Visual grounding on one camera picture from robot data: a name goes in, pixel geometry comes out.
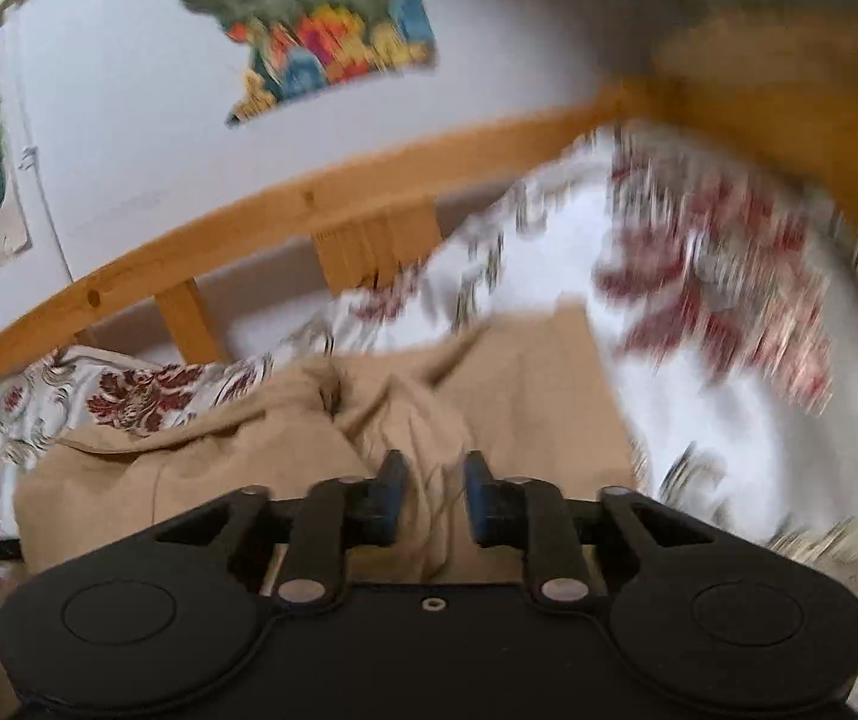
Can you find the floral satin bedspread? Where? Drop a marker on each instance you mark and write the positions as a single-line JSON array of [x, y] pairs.
[[699, 405]]

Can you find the landscape wall poster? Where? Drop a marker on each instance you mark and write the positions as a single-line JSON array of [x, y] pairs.
[[309, 15]]

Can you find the tan hooded jacket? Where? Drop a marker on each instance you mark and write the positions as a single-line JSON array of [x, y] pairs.
[[174, 465]]

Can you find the white wall pipe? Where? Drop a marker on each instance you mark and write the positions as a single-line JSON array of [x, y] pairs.
[[39, 157]]

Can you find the wooden bed frame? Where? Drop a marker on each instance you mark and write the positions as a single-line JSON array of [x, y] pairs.
[[249, 217]]

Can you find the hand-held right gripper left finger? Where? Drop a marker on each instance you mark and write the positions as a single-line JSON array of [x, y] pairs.
[[390, 499]]

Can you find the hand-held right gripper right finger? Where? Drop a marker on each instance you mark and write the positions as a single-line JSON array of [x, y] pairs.
[[476, 499]]

